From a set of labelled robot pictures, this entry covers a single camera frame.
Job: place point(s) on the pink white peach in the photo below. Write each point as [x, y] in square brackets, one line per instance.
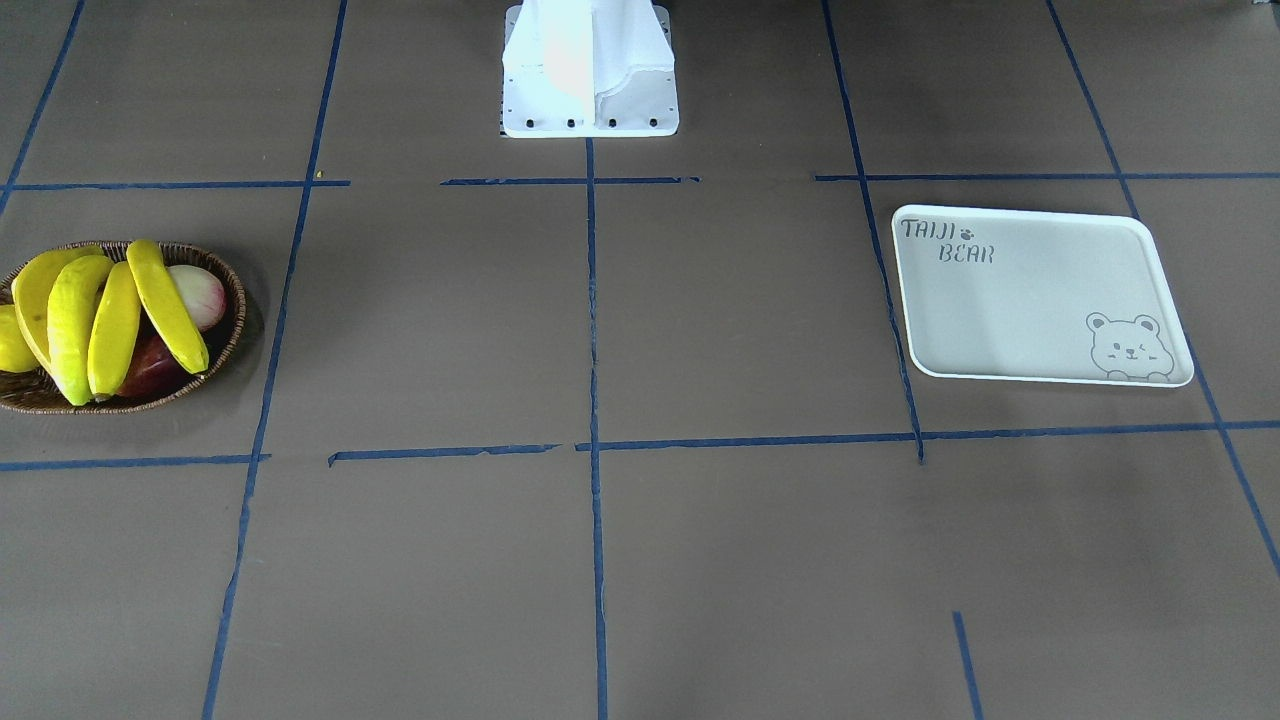
[203, 295]

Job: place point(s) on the dark red apple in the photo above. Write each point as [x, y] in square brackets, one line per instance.
[154, 373]

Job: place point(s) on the yellow banana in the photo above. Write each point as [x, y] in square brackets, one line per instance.
[114, 333]
[31, 289]
[71, 309]
[165, 308]

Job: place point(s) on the brown wicker basket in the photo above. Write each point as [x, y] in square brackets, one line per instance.
[36, 392]

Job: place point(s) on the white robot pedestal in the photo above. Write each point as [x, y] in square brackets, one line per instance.
[588, 69]

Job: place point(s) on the white bear tray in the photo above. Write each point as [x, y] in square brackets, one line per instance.
[1009, 295]

